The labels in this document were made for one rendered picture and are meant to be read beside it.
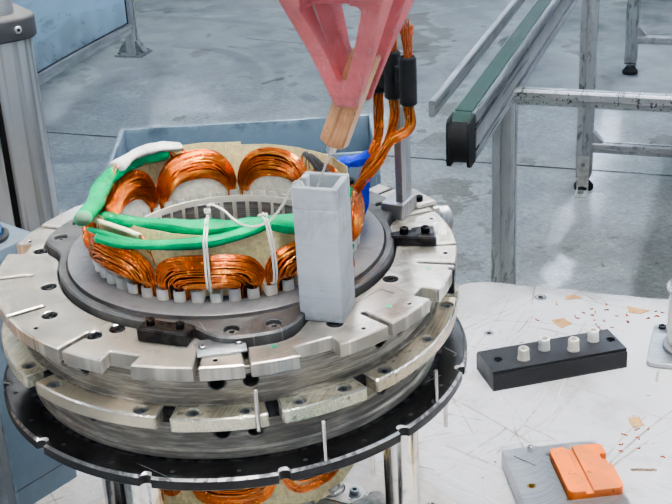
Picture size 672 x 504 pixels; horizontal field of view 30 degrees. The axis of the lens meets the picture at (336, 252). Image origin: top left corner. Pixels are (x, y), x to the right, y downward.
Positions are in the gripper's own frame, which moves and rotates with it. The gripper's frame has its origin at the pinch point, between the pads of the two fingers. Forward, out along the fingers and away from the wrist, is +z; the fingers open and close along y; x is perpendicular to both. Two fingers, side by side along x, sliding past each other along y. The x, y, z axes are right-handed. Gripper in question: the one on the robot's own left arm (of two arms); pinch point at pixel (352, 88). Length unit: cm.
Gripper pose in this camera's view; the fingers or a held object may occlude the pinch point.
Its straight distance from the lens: 72.0
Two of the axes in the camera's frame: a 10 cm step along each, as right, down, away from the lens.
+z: 0.4, 9.4, 3.3
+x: -9.0, -1.1, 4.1
